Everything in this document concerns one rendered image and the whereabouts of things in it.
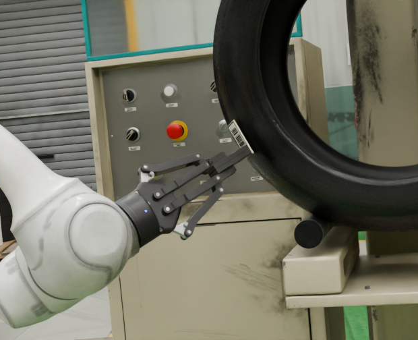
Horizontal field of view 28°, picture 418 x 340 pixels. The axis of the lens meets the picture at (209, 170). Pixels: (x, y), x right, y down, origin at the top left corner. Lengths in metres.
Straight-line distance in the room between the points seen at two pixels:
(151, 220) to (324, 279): 0.30
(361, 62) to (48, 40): 9.23
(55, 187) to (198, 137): 1.14
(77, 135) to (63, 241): 9.69
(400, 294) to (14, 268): 0.57
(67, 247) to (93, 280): 0.06
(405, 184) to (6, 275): 0.58
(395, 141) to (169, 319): 0.80
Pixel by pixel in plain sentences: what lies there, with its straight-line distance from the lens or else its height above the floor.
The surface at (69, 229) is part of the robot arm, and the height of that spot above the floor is 0.98.
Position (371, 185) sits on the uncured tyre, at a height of 0.97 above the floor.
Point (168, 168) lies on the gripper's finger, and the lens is 1.25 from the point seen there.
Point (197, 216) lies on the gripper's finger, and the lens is 1.24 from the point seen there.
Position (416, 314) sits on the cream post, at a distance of 1.70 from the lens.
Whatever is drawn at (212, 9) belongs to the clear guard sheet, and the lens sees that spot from 2.09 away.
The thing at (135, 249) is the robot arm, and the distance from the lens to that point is 1.18.
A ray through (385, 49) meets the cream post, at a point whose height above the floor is 1.19.
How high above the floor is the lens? 1.08
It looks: 3 degrees down
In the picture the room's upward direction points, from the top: 5 degrees counter-clockwise
